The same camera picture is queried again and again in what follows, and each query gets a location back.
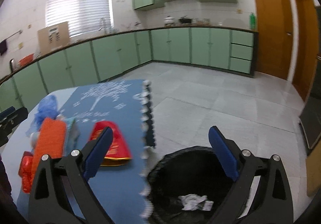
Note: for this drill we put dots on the cardboard box on counter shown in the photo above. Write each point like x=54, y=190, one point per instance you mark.
x=53, y=37

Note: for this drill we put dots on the sink faucet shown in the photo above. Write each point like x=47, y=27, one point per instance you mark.
x=103, y=26

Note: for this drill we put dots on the red plastic bag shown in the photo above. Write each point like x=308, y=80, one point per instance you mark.
x=25, y=171

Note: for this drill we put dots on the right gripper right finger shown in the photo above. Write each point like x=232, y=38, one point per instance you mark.
x=260, y=192

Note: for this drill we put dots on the dark towel on rail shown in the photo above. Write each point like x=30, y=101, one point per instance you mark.
x=3, y=47

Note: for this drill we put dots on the black trash bin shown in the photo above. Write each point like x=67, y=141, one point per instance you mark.
x=195, y=170

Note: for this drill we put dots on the wooden door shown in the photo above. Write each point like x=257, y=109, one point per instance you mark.
x=308, y=46
x=275, y=37

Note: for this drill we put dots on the red basin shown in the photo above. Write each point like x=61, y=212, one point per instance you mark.
x=26, y=60

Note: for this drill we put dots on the light blue milk carton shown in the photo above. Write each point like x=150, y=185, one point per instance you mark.
x=72, y=134

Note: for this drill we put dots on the white pot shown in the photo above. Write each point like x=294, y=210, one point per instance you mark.
x=169, y=21

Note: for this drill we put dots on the green bottle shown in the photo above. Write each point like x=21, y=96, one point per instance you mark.
x=252, y=21

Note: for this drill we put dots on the wall towel rail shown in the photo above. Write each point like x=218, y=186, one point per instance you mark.
x=18, y=32

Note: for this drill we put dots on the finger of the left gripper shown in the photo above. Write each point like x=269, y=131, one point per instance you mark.
x=10, y=118

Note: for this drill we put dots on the window blind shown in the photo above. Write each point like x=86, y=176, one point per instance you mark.
x=83, y=16

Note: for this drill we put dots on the green lower kitchen cabinets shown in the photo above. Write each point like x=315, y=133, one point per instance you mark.
x=103, y=58

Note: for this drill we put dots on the red foil snack bag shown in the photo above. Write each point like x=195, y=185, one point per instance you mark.
x=119, y=153

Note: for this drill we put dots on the blue coffee tree tablecloth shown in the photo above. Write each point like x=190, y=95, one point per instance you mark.
x=121, y=190

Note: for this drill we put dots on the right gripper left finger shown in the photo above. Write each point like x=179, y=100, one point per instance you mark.
x=48, y=201

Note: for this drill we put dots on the blue plastic bag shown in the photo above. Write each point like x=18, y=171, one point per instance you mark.
x=47, y=108

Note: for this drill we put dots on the electric kettle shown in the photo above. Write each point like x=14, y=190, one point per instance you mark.
x=12, y=65

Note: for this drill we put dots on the crumpled white paper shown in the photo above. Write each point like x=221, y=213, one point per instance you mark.
x=193, y=202

